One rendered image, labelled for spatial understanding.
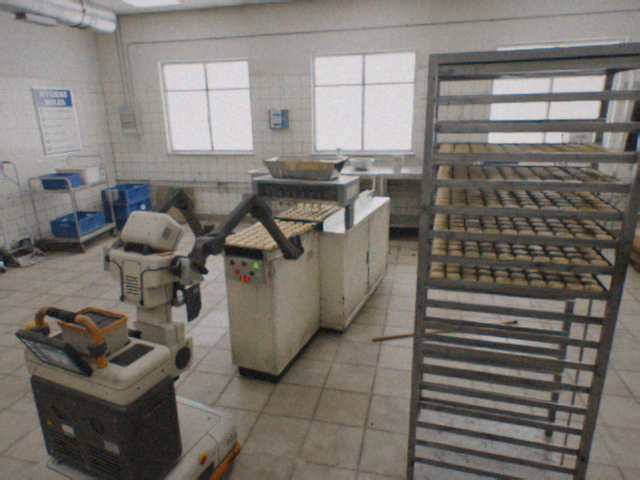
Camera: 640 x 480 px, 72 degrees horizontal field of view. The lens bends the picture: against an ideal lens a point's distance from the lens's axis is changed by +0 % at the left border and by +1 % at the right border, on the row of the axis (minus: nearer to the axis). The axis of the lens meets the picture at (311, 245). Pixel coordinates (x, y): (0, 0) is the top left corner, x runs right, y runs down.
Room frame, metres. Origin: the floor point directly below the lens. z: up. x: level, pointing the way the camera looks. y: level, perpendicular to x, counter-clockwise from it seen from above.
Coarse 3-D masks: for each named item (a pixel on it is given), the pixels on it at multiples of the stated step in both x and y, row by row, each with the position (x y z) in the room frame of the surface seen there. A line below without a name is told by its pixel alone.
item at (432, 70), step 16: (432, 64) 1.48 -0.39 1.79; (432, 80) 1.48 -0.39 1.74; (432, 96) 1.48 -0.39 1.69; (432, 112) 1.48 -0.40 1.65; (432, 128) 1.47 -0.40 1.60; (432, 144) 1.47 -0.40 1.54; (416, 288) 1.48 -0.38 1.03; (416, 304) 1.48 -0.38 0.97; (416, 320) 1.48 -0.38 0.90; (416, 336) 1.48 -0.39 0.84; (416, 352) 1.48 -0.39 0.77; (416, 368) 1.48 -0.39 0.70; (416, 384) 1.48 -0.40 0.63; (416, 400) 1.48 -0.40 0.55; (416, 416) 1.47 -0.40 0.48
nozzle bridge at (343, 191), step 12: (252, 180) 3.20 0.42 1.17; (264, 180) 3.16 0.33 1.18; (276, 180) 3.13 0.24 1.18; (288, 180) 3.11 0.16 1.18; (300, 180) 3.10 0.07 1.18; (312, 180) 3.09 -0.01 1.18; (336, 180) 3.06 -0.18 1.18; (348, 180) 3.05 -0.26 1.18; (264, 192) 3.26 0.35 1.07; (276, 192) 3.22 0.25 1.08; (300, 192) 3.14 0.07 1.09; (324, 192) 3.06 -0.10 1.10; (336, 192) 3.03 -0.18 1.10; (348, 192) 2.99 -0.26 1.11; (324, 204) 3.01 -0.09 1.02; (336, 204) 2.97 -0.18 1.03; (348, 204) 3.00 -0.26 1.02; (348, 216) 3.01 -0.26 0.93; (348, 228) 3.01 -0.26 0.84
